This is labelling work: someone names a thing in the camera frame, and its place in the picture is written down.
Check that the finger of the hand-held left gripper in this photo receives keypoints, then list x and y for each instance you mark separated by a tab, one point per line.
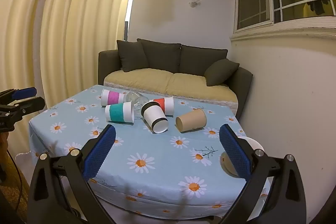
25	93
31	104

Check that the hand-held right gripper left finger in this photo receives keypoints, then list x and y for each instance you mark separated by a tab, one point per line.
101	153

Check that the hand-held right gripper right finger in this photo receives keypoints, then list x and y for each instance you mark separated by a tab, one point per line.
235	153

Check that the teal banded white cup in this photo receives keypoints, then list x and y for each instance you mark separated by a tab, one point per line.
118	112

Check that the brown paper cup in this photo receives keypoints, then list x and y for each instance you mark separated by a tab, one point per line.
193	119

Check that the pink banded white cup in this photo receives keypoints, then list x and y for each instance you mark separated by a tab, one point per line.
113	97

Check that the clear plastic cup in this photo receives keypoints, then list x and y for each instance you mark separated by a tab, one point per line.
137	103

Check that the black banded white cup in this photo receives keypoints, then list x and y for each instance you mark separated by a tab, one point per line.
153	115

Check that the red banded white cup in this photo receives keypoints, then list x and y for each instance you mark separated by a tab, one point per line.
165	106

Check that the white round plate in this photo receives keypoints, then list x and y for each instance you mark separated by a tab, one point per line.
256	144

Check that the blue daisy print tablecloth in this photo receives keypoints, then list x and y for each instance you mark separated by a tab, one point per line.
157	145

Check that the dark grey sofa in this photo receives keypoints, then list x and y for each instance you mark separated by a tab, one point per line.
242	82

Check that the cream curtain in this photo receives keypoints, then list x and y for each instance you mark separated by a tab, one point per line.
73	30

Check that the small dark grey cushion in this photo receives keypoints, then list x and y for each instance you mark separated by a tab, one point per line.
131	56
220	72

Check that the beige sofa cover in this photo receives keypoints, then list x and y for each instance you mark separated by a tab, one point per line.
183	83

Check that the large dark grey back cushion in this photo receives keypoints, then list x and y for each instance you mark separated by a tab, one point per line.
162	57
202	58

